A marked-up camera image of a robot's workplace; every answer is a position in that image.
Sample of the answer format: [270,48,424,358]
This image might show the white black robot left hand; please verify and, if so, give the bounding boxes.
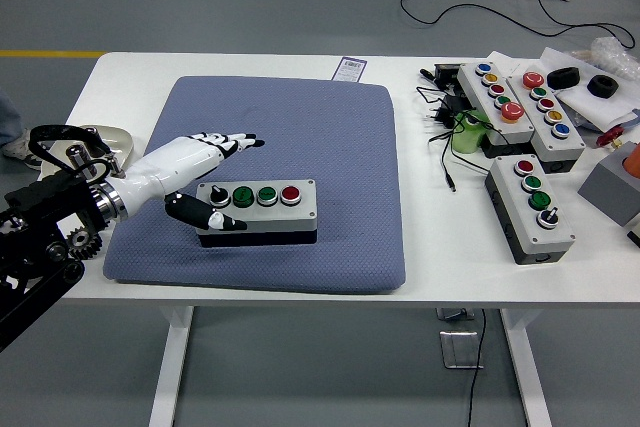
[110,131,267,233]

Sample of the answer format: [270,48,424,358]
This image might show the grey four-button control box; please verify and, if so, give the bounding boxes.
[194,178,319,249]
[483,154,576,266]

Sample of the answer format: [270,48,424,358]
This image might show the grey five-button control box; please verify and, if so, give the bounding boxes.
[456,61,536,157]
[504,70,587,176]

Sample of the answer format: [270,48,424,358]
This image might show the white shallow dish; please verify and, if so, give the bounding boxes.
[42,124,135,183]

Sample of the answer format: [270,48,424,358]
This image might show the black cylindrical capacitor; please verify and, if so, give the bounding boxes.
[67,144,99,181]

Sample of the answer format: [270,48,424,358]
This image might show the large black metal gear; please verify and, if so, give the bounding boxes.
[66,225,105,262]

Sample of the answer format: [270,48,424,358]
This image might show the blue-grey padded mat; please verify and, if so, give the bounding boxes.
[102,75,406,297]

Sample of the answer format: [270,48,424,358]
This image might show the person's shoe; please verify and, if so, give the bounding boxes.
[2,127,45,172]

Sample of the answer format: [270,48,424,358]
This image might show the person's leg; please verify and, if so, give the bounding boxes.
[0,88,24,147]

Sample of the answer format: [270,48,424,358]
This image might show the purple white label sticker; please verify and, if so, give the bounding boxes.
[333,56,369,83]

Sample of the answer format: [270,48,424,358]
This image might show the white table leg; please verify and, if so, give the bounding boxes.
[499,307,554,427]
[148,304,196,427]

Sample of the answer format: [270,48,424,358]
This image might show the black power adapter plug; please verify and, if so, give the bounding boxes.
[424,96,469,126]

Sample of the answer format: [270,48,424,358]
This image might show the black rectangular device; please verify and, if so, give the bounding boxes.
[432,63,464,89]

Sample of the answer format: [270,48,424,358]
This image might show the green plastic cylinder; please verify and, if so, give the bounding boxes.
[451,111,491,154]

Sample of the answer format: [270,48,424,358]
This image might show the metal floor socket plate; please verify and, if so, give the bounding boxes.
[438,329,485,371]

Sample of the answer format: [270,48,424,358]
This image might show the white paper sheet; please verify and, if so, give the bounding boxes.
[539,46,640,133]

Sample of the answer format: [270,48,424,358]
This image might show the grey block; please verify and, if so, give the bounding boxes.
[577,141,640,228]

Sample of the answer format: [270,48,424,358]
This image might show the red knob tool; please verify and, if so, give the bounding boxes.
[597,126,626,149]

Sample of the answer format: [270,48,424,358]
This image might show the clear bubble wrap bag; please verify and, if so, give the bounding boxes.
[589,36,640,81]

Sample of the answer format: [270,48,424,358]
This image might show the orange cylinder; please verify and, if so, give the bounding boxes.
[621,142,640,176]

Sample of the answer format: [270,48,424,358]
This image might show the black adapter cord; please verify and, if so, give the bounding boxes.
[415,84,494,194]

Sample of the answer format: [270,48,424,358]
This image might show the metal under-table bracket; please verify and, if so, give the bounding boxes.
[434,307,475,322]

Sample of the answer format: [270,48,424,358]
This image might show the black hanging power cable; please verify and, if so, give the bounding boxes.
[467,307,489,427]

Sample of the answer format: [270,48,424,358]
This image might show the small black foam ring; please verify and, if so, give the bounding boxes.
[586,74,621,98]

